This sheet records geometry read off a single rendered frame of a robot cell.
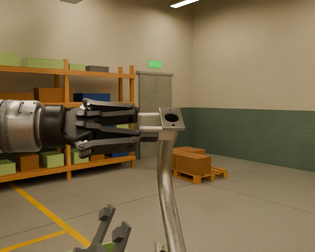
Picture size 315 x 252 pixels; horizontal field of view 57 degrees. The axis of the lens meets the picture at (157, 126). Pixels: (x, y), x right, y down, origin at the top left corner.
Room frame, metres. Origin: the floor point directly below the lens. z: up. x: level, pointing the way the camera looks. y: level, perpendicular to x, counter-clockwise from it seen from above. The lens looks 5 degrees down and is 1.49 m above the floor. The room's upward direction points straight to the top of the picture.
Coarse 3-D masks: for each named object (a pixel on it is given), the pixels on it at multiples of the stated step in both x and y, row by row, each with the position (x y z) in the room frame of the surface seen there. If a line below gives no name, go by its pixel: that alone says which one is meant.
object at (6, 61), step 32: (0, 64) 4.64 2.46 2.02; (32, 64) 4.97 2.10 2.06; (64, 64) 5.28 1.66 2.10; (0, 96) 4.67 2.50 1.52; (32, 96) 4.95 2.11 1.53; (64, 96) 5.30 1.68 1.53; (96, 96) 5.75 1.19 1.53; (128, 128) 6.27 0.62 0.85; (0, 160) 4.96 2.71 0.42; (32, 160) 4.94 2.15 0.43; (64, 160) 5.70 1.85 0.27; (96, 160) 5.71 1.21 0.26; (128, 160) 6.13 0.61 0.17
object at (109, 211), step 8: (104, 208) 0.91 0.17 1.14; (112, 208) 0.91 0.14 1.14; (104, 216) 0.90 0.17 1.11; (112, 216) 0.91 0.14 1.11; (104, 224) 0.91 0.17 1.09; (96, 232) 0.93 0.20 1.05; (104, 232) 0.90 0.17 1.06; (96, 240) 0.90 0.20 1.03; (96, 248) 0.88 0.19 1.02; (104, 248) 0.86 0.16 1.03
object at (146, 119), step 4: (140, 116) 0.54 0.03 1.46; (144, 116) 0.54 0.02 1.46; (148, 116) 0.54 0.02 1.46; (152, 116) 0.54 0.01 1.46; (156, 116) 0.54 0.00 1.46; (140, 120) 0.54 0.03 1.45; (144, 120) 0.54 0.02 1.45; (148, 120) 0.55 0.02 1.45; (152, 120) 0.55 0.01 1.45; (156, 120) 0.55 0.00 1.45; (140, 124) 0.55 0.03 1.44; (144, 124) 0.55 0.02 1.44; (148, 124) 0.55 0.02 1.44; (152, 124) 0.55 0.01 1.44; (156, 124) 0.56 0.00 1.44; (160, 124) 0.56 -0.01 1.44
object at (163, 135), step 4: (140, 128) 0.51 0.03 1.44; (144, 128) 0.51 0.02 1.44; (148, 128) 0.51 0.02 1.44; (152, 128) 0.51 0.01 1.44; (156, 128) 0.51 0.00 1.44; (160, 128) 0.51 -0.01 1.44; (160, 132) 0.52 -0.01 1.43; (164, 132) 0.52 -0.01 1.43; (168, 132) 0.52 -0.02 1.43; (172, 132) 0.52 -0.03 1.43; (176, 132) 0.52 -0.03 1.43; (160, 136) 0.52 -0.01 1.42; (164, 136) 0.53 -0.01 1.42; (168, 136) 0.53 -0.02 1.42; (172, 136) 0.53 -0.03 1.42; (176, 136) 0.53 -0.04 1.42
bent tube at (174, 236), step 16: (160, 112) 0.53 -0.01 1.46; (176, 112) 0.54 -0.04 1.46; (176, 128) 0.51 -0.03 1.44; (160, 144) 0.56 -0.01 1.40; (160, 160) 0.57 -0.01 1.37; (160, 176) 0.57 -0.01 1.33; (160, 192) 0.56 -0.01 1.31; (176, 208) 0.53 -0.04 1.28; (176, 224) 0.49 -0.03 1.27; (176, 240) 0.47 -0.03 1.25
